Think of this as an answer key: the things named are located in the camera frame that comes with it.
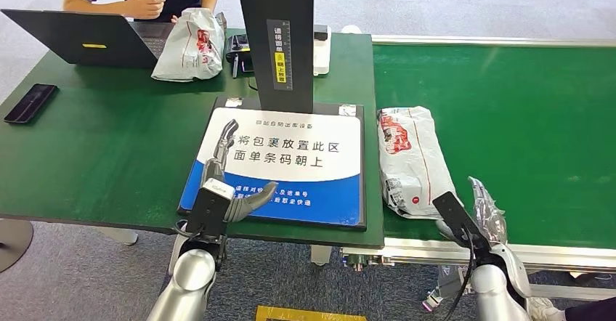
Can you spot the white table leg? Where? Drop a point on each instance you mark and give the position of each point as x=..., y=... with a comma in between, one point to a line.
x=120, y=236
x=320, y=255

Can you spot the white courier bag red print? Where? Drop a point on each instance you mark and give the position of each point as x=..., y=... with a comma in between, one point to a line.
x=409, y=165
x=187, y=49

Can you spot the black smartphone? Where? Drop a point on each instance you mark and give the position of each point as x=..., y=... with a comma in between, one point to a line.
x=30, y=103

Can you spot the grey round pedestal base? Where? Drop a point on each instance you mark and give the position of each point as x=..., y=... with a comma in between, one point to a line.
x=12, y=244

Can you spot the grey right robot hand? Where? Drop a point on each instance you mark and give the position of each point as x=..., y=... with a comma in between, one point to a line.
x=491, y=218

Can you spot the person's leg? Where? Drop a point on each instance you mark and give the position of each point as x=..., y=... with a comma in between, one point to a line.
x=592, y=310

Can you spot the black handheld controller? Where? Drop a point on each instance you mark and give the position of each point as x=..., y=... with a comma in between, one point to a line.
x=237, y=44

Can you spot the person's right hand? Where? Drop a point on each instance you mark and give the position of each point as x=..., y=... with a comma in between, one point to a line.
x=144, y=7

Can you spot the black scale column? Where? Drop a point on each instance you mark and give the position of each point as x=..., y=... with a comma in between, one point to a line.
x=279, y=6

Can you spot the silver tape piece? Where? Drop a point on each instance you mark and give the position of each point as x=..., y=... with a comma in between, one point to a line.
x=347, y=110
x=234, y=103

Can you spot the black laptop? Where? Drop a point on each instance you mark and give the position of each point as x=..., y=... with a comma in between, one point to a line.
x=77, y=40

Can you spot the blue white scale platform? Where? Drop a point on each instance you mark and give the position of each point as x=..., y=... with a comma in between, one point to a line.
x=298, y=165

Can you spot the person's left hand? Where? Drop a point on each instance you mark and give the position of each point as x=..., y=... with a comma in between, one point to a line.
x=174, y=19

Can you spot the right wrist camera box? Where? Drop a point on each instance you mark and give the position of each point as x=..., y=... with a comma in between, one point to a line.
x=457, y=218

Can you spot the white power strip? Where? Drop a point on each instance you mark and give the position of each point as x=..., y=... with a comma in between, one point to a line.
x=321, y=56

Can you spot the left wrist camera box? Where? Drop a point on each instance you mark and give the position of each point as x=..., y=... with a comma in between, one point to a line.
x=209, y=210

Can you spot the white rounded object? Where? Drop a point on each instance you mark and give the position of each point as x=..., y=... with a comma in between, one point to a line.
x=350, y=29

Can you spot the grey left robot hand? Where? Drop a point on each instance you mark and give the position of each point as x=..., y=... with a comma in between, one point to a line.
x=250, y=203

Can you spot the person's hand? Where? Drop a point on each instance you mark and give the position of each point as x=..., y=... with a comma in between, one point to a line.
x=174, y=19
x=144, y=7

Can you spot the white shoe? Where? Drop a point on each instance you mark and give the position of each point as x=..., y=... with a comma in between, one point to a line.
x=544, y=309

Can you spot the black power adapter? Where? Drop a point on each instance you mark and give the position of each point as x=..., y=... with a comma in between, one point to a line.
x=320, y=32

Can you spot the green belt conveyor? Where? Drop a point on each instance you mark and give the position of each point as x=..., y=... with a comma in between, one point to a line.
x=529, y=131

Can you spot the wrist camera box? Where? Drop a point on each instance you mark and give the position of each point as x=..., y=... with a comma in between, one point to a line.
x=457, y=218
x=209, y=210

